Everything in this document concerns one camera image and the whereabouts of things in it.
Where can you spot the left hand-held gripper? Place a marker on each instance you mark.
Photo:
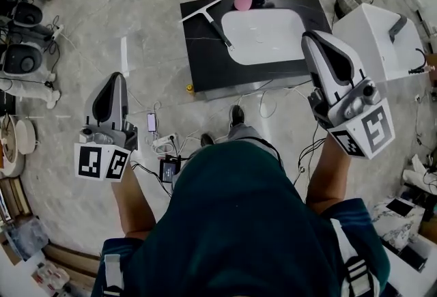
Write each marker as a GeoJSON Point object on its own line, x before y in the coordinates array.
{"type": "Point", "coordinates": [90, 160]}

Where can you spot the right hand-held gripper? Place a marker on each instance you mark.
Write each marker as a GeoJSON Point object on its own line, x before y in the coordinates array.
{"type": "Point", "coordinates": [368, 131]}

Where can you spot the white and green squeegee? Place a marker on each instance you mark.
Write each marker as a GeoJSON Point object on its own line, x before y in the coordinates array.
{"type": "Point", "coordinates": [208, 14]}

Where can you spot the person's left forearm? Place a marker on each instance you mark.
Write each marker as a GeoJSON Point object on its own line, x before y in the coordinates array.
{"type": "Point", "coordinates": [134, 207]}

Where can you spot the person's right forearm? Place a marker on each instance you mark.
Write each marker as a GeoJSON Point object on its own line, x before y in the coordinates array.
{"type": "Point", "coordinates": [326, 179]}

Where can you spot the white cabinet box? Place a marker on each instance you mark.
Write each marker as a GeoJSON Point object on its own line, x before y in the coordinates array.
{"type": "Point", "coordinates": [368, 43]}

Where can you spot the smartphone with lit screen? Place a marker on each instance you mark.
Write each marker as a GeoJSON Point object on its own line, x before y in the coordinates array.
{"type": "Point", "coordinates": [152, 122]}

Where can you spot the white power strip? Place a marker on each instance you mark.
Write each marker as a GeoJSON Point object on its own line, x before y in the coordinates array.
{"type": "Point", "coordinates": [57, 32]}
{"type": "Point", "coordinates": [164, 142]}

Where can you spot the grey woven basket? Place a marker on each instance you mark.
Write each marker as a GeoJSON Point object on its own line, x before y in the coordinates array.
{"type": "Point", "coordinates": [351, 2]}

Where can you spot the white sink basin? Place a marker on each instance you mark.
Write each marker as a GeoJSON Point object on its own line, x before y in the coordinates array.
{"type": "Point", "coordinates": [263, 36]}

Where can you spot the round beige stool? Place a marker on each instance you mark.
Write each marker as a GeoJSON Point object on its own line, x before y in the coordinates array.
{"type": "Point", "coordinates": [26, 137]}

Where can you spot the small yellow toy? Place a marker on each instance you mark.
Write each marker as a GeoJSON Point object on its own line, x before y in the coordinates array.
{"type": "Point", "coordinates": [188, 89]}

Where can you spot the black curved tap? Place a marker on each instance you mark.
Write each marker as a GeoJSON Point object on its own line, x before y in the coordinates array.
{"type": "Point", "coordinates": [423, 61]}

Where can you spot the black device with screen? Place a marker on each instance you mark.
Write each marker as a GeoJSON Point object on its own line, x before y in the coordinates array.
{"type": "Point", "coordinates": [169, 171]}

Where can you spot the white robot with black head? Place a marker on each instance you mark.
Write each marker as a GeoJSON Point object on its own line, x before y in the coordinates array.
{"type": "Point", "coordinates": [27, 17]}
{"type": "Point", "coordinates": [22, 61]}

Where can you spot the person's left black shoe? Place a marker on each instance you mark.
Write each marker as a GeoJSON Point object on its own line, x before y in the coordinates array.
{"type": "Point", "coordinates": [207, 139]}

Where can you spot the person's black shoe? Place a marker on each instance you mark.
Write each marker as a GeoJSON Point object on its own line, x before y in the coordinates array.
{"type": "Point", "coordinates": [238, 115]}
{"type": "Point", "coordinates": [207, 139]}

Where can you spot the large round beige drum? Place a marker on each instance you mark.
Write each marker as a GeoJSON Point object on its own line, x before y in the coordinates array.
{"type": "Point", "coordinates": [10, 159]}

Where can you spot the person's right black shoe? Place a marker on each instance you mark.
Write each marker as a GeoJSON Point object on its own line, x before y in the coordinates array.
{"type": "Point", "coordinates": [238, 115]}

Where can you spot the black table with cabinet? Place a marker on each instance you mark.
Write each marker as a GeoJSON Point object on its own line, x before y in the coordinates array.
{"type": "Point", "coordinates": [205, 60]}

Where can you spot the white robot limb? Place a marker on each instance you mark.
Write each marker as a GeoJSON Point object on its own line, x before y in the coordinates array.
{"type": "Point", "coordinates": [418, 171]}

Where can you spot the grey marble slab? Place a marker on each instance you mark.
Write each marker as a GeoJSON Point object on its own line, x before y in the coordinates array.
{"type": "Point", "coordinates": [27, 237]}

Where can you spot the stack of wooden planks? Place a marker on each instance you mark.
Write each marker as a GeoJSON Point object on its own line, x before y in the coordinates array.
{"type": "Point", "coordinates": [71, 259]}

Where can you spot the marble pattern box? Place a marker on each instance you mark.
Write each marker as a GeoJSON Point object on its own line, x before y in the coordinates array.
{"type": "Point", "coordinates": [396, 224]}

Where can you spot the person's dark green shirt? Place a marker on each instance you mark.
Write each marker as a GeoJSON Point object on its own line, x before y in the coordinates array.
{"type": "Point", "coordinates": [235, 220]}

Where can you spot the clear plastic containers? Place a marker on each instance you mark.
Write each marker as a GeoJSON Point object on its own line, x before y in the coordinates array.
{"type": "Point", "coordinates": [51, 276]}

